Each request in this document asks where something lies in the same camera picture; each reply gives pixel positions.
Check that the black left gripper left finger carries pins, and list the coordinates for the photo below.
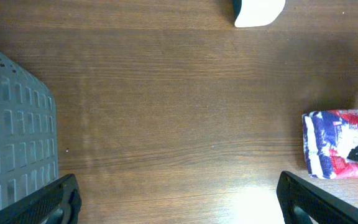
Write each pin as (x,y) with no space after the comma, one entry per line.
(58,202)

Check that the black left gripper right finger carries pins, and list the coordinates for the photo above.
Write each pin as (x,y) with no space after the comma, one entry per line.
(303,202)

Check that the red purple tissue pack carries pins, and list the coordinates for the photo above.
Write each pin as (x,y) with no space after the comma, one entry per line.
(328,138)

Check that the white barcode scanner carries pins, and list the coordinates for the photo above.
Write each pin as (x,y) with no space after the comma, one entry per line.
(256,13)

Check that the grey plastic basket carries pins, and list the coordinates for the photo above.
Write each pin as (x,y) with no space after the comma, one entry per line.
(28,136)

